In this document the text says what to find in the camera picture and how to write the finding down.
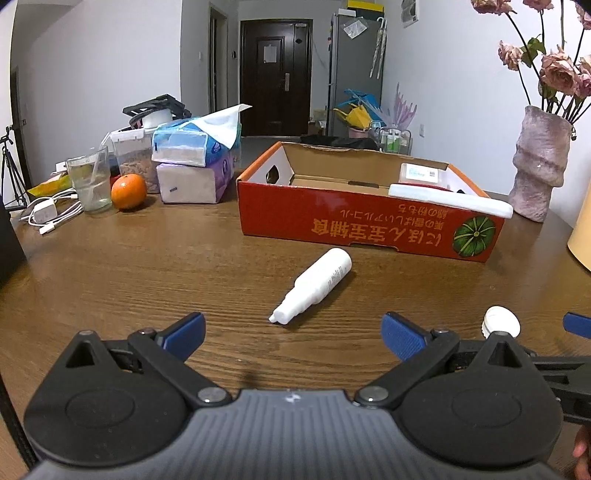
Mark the blue tissue pack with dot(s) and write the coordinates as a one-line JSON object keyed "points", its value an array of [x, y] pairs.
{"points": [[180, 145]]}

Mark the black camera tripod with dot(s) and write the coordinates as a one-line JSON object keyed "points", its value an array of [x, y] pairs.
{"points": [[9, 166]]}

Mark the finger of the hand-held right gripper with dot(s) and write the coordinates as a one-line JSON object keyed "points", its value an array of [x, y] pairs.
{"points": [[579, 324]]}

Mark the clear food container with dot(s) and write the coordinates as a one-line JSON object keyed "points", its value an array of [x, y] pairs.
{"points": [[134, 159]]}

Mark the white bottle cap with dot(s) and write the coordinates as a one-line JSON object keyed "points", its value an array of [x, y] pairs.
{"points": [[501, 319]]}

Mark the grey refrigerator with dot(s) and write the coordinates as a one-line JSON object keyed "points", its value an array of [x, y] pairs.
{"points": [[351, 69]]}

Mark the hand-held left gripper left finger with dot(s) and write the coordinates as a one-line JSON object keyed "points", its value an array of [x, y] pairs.
{"points": [[187, 334]]}

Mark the white paper notice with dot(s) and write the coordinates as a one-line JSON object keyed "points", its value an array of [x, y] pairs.
{"points": [[270, 54]]}

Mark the yellow snack packet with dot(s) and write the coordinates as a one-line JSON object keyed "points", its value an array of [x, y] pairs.
{"points": [[48, 187]]}

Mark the pink stone vase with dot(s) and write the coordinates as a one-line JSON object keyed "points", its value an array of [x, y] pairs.
{"points": [[540, 161]]}

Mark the white power strip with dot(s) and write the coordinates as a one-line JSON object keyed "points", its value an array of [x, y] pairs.
{"points": [[60, 167]]}

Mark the yellow thermos jug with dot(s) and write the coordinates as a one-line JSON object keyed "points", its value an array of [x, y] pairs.
{"points": [[582, 235]]}

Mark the clear plastic bag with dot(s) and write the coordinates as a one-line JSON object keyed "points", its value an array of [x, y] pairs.
{"points": [[354, 28]]}

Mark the red and white lint brush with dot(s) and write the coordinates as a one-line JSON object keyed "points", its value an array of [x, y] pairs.
{"points": [[443, 198]]}

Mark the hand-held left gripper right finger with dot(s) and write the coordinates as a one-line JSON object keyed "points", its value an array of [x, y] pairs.
{"points": [[404, 337]]}

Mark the white pot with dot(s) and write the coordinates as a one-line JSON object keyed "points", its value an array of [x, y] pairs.
{"points": [[154, 120]]}

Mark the white drinking straw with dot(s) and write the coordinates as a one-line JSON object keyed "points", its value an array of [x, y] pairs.
{"points": [[100, 157]]}

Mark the side door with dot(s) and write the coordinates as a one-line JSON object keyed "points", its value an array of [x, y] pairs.
{"points": [[218, 60]]}

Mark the dried pink roses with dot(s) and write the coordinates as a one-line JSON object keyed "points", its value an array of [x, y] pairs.
{"points": [[558, 69]]}

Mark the purple tissue pack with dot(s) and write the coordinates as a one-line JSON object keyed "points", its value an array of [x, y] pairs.
{"points": [[189, 184]]}

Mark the white rolling cart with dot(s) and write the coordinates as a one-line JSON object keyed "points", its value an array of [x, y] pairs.
{"points": [[392, 141]]}

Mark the cardboard boxes by door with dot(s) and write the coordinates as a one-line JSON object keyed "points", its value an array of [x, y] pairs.
{"points": [[317, 122]]}

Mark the yellow and black box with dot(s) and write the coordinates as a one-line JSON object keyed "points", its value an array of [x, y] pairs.
{"points": [[364, 6]]}

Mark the orange fruit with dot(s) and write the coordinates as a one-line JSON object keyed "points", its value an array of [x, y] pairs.
{"points": [[129, 191]]}

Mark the folded white umbrella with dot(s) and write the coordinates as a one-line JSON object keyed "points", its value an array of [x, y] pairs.
{"points": [[378, 46]]}

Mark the person's right hand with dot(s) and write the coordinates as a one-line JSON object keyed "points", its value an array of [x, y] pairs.
{"points": [[582, 454]]}

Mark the white power adapter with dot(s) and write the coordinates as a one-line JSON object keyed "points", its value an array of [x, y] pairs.
{"points": [[45, 212]]}

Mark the orange cardboard box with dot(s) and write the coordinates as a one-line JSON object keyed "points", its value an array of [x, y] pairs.
{"points": [[351, 221]]}

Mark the dark entrance door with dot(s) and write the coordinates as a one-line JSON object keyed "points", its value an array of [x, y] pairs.
{"points": [[274, 97]]}

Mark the black paper bag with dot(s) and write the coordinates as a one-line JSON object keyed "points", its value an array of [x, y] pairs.
{"points": [[10, 244]]}

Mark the blue and yellow umbrellas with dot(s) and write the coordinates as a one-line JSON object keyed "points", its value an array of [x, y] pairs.
{"points": [[360, 110]]}

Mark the white spray bottle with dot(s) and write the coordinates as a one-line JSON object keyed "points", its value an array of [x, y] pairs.
{"points": [[318, 281]]}

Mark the pink bin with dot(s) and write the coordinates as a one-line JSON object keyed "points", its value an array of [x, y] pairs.
{"points": [[358, 132]]}

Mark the clear glass cup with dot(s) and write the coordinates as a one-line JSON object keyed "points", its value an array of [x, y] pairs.
{"points": [[92, 189]]}

